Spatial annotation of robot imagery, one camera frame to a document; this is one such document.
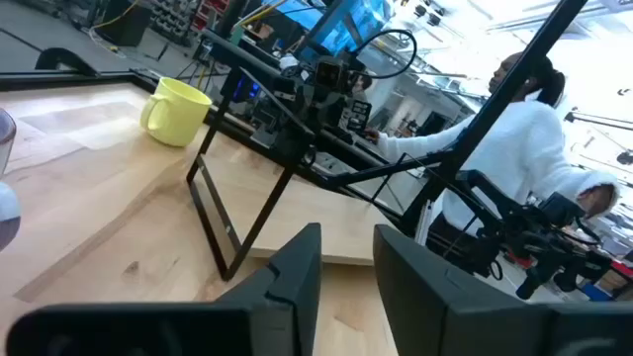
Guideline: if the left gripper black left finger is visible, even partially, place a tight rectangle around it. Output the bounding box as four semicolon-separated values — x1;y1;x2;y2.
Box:
5;222;322;356

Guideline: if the pale yellow mug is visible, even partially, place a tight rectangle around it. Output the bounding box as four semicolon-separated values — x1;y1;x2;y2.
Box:
139;76;214;148

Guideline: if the black cabinet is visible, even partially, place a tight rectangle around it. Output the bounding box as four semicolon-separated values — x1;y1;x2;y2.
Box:
96;0;152;48

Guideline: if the black curved bracket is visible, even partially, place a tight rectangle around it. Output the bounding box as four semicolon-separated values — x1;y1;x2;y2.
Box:
34;46;100;78

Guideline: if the black frame wooden shelf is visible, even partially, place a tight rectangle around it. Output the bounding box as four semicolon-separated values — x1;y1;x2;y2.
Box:
185;66;395;282

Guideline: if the black keypad device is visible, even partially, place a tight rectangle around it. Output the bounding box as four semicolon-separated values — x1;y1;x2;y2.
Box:
348;101;373;133

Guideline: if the black rig frame post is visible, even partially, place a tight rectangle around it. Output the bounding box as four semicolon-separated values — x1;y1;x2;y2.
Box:
400;0;589;233

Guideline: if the black table edge rail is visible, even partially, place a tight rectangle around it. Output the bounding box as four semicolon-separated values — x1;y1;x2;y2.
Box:
0;68;159;93

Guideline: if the blue lit screen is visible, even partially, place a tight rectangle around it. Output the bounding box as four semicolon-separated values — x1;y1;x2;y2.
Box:
276;0;392;55

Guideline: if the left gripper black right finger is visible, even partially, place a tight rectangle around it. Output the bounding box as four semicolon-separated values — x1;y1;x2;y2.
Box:
374;223;633;356

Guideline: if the person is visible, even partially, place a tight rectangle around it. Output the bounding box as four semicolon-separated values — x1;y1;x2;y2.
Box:
365;51;622;258

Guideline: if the large white purple striped mug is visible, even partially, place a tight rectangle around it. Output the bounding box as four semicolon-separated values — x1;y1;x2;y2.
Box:
0;108;22;251

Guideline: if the black cable loop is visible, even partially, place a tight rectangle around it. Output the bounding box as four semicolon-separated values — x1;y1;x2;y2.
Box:
353;28;418;80

